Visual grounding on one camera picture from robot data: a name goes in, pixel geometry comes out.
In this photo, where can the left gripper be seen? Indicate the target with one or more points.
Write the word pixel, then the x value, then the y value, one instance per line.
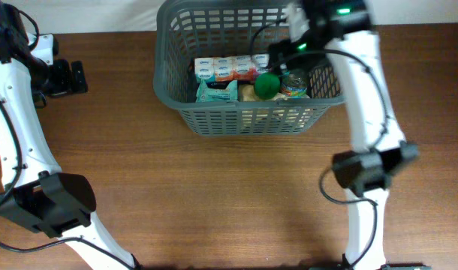
pixel 64 80

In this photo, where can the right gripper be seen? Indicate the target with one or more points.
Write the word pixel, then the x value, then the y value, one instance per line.
pixel 287 46

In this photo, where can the small tin can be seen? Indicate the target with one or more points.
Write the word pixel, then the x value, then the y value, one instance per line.
pixel 294 85

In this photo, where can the green lid jar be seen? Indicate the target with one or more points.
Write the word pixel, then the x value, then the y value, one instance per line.
pixel 267 86

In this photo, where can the brown paper pouch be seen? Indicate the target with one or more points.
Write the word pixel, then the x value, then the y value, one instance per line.
pixel 247 93

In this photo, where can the multipack of tissue packets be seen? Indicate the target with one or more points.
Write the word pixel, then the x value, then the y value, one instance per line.
pixel 223 69

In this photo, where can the teal snack wrapper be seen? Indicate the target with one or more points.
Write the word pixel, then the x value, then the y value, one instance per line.
pixel 217 91

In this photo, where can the grey plastic shopping basket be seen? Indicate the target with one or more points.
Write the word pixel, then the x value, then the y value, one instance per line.
pixel 188 29

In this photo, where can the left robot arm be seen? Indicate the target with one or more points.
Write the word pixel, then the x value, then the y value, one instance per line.
pixel 37 195

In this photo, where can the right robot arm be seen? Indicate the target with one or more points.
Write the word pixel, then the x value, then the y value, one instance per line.
pixel 343 33

